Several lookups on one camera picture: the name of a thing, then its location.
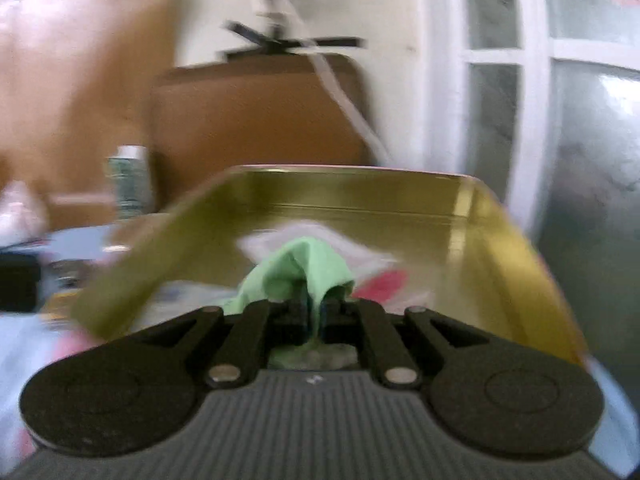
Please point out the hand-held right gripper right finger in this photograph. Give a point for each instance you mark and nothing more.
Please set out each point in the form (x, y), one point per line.
(326, 312)

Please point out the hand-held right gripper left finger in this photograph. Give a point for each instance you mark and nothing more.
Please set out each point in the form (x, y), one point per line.
(300, 312)

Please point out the green cloth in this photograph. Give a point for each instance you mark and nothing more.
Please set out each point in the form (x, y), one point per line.
(300, 265)

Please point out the pink tin box gold inside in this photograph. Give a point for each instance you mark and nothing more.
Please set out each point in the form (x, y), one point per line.
(350, 190)

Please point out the white packet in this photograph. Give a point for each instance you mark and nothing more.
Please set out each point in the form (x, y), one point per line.
(345, 250)

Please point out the red packet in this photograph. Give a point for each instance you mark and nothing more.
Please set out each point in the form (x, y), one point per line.
(385, 284)

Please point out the brown wooden chair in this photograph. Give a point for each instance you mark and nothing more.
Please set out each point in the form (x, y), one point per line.
(260, 120)

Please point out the green white patterned box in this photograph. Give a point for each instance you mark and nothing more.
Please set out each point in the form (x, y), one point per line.
(127, 182)

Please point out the light blue blanket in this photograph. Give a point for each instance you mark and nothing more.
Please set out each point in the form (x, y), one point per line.
(80, 242)

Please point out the black tripod base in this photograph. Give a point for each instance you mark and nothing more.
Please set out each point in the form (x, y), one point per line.
(280, 42)

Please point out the black box-shaped object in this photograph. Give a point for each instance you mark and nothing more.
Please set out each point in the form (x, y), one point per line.
(17, 282)

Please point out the brown wooden furniture panel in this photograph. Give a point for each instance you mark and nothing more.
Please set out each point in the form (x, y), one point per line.
(75, 60)

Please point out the white window frame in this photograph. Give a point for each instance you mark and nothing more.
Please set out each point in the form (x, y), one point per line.
(535, 60)

